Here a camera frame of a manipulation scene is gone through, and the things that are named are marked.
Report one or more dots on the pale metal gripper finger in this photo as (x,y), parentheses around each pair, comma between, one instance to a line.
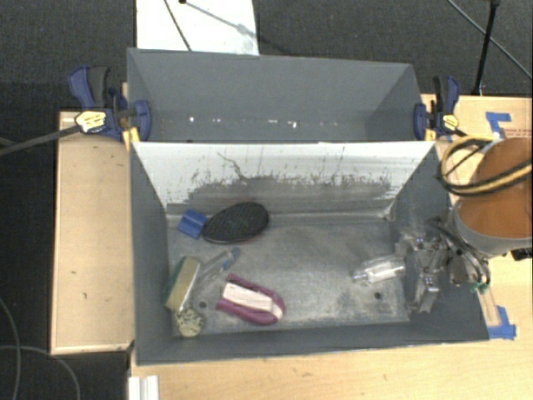
(425,297)

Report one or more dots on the grey metal bin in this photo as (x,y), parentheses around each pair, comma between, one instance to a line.
(291,273)

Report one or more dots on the purple and white pliers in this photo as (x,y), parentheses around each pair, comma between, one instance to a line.
(250,300)

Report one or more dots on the black oval mesh disc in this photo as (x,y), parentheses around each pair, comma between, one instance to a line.
(236,222)

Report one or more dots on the clear plastic bottle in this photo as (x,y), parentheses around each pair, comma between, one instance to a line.
(210,267)

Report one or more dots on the speckled beige ball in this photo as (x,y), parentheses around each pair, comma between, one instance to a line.
(189,322)

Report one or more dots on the small blue block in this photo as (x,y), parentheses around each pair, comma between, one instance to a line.
(191,222)

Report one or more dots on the green and yellow sponge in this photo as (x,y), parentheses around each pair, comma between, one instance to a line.
(182,283)

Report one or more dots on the pale wood board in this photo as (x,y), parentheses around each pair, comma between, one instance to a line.
(91,244)

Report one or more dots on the black cylinder on white bracket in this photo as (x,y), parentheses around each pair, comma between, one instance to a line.
(522,253)

